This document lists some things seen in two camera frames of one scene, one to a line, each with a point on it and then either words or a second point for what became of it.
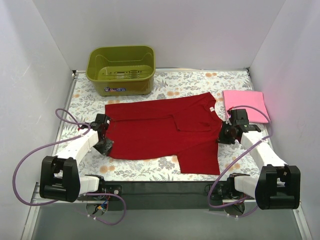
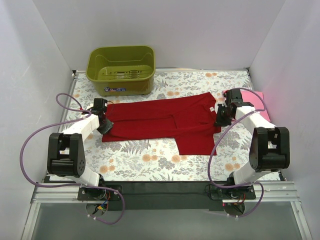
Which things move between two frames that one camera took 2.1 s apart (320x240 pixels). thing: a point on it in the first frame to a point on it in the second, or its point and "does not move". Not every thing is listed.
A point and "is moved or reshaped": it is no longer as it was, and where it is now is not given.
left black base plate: x=116 y=189 does not move
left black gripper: x=105 y=145 to x=106 y=125
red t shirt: x=186 y=127 is moved or reshaped
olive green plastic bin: x=118 y=70 does not move
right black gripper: x=223 y=135 to x=221 y=115
